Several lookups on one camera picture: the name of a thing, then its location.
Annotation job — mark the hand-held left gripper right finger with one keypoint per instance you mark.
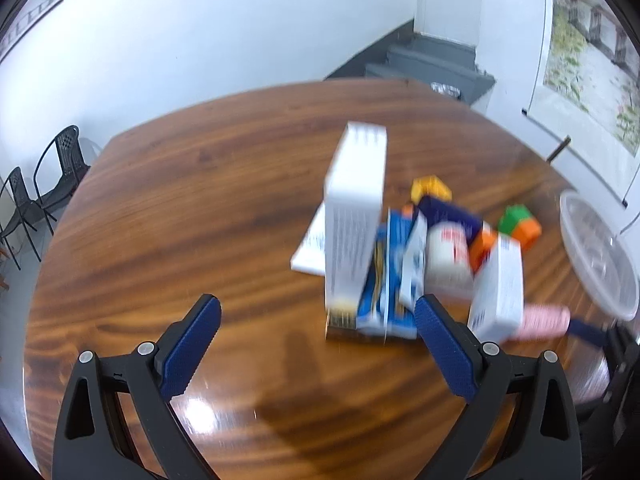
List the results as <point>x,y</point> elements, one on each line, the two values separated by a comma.
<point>445,345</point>

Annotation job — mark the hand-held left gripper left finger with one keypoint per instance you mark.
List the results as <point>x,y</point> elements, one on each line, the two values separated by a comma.
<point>192,340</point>

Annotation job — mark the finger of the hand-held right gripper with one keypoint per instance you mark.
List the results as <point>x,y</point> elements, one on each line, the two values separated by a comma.
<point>587,332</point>

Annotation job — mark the pink roll packet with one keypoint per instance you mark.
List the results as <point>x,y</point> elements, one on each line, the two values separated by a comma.
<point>542,321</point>

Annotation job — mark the blue snack packet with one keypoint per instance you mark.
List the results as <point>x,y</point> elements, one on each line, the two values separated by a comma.
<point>385,305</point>

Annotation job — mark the small white box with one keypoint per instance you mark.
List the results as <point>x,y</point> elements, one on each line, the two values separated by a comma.
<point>497,290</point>

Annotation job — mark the clear plastic bowl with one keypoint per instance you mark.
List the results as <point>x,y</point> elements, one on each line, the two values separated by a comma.
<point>595,250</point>

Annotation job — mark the white tube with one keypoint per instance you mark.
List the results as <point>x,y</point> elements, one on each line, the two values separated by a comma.
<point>414,260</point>

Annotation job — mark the green and orange toy block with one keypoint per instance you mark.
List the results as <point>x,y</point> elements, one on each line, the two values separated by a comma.
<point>520,225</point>

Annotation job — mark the large white blue-striped box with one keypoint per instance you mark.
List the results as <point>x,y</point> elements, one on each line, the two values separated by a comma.
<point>355,200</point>

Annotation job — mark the round wooden desktop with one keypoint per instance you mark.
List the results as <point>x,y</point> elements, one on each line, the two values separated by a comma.
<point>200,185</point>

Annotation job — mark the white red-label roll packet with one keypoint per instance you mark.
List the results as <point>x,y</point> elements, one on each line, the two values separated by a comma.
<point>442,260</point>

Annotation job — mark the gold cylinder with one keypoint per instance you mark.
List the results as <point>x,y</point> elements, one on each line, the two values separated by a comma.
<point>342,317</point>

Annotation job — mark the dark blue tube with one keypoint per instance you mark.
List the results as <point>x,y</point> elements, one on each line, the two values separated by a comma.
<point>450,212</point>

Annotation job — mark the yellow toy block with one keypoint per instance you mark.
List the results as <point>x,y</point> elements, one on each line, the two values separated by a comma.
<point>430,187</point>

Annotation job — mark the wooden stick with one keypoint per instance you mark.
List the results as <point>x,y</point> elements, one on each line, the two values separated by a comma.
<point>559,149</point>

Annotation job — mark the black metal chair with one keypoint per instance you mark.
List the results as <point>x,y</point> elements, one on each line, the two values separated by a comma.
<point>22,210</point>
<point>62,160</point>

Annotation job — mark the metal bowl on stairs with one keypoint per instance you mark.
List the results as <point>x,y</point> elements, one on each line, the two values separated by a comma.
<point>445,90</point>

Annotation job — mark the landscape scroll painting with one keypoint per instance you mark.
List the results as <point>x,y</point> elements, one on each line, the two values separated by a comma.
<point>590,50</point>

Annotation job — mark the grey stairs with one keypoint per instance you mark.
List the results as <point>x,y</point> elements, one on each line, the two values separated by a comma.
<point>420,60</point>

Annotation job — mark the framed wall picture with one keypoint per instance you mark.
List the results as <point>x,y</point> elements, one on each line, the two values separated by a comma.
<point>35,10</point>

